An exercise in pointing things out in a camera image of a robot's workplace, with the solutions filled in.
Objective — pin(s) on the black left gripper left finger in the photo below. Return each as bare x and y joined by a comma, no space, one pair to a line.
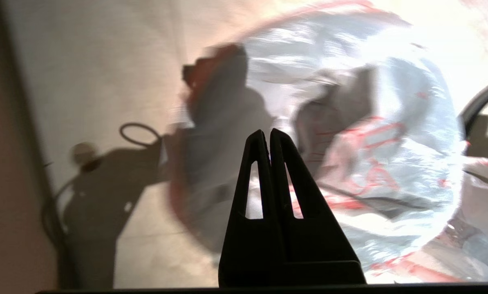
252,245

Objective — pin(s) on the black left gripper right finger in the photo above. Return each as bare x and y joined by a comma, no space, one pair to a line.
317,245

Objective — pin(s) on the fresh white plastic bag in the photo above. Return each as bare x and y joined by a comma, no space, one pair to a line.
391,102

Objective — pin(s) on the used white bin liner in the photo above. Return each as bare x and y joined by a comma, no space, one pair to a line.
481,220

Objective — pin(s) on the round metal floor plate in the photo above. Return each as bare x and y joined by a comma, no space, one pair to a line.
82,152

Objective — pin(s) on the dark grey baseboard strip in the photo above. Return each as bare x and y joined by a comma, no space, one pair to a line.
27,143

